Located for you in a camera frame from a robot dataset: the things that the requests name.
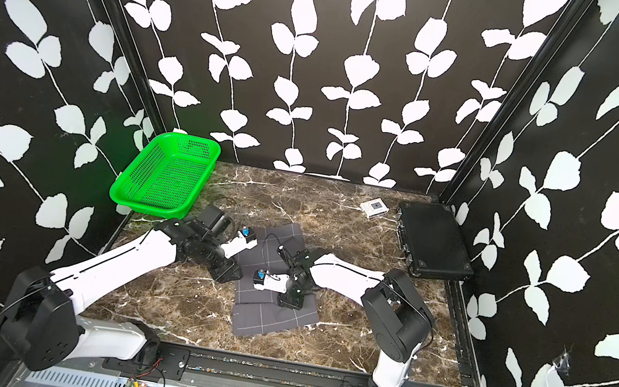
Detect black front mounting rail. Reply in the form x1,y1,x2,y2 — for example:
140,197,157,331
134,338,448,387

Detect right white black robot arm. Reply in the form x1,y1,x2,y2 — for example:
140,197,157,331
253,242,436,387

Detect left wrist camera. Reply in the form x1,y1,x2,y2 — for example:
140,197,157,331
219,227,258,259

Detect grey grid pillowcase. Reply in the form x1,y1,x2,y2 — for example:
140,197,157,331
231,223,319,337

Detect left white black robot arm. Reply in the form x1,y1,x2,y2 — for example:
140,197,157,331
0,205,258,373

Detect small white tag card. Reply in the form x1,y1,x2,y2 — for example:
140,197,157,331
360,198,389,219

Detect green plastic basket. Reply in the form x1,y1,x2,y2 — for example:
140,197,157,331
109,132,221,219

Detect black flat case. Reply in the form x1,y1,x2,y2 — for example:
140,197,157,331
397,201,474,281

